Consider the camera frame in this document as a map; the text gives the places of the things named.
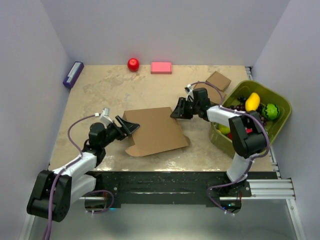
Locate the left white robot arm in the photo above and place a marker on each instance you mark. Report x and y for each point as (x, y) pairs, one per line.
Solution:
(55, 190)

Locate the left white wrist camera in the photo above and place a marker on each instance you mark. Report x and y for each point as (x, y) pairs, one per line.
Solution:
(104, 116)

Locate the toy watermelon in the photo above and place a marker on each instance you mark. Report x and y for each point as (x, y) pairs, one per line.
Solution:
(270, 112)

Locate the red apple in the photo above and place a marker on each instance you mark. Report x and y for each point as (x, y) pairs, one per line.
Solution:
(133, 64)

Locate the purple flat box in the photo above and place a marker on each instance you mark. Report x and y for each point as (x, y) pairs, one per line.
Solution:
(73, 74)

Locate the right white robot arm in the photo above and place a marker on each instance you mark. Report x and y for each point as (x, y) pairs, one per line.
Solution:
(249, 137)

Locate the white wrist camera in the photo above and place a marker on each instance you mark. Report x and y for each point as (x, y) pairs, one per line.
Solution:
(189, 90)
(104, 116)

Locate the green lime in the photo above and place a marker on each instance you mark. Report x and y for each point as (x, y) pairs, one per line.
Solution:
(224, 129)

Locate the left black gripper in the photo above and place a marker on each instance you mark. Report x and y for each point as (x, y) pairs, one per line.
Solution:
(127, 128)

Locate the yellow mango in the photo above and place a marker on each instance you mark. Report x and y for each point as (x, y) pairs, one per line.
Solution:
(252, 103)

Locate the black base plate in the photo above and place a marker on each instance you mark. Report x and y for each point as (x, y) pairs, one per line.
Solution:
(175, 188)

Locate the small brown box left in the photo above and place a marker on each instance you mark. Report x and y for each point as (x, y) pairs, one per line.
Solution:
(215, 95)

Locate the small brown box right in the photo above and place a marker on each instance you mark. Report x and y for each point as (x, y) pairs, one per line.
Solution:
(219, 80)

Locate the small brown box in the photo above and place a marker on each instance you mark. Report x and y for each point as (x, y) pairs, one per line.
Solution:
(215, 95)
(219, 80)

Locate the large brown cardboard box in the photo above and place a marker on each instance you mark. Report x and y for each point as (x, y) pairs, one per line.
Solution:
(158, 132)

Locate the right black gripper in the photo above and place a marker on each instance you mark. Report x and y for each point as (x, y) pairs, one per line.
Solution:
(179, 112)

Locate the purple grapes bunch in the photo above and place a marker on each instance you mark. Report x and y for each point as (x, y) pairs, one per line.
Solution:
(241, 107)

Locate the pink flat box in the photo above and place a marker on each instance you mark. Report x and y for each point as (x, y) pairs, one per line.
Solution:
(161, 68)

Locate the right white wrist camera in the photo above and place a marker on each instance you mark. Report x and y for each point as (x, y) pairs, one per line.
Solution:
(189, 90)

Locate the olive green plastic bin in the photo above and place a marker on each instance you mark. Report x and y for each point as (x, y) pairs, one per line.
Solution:
(267, 96)

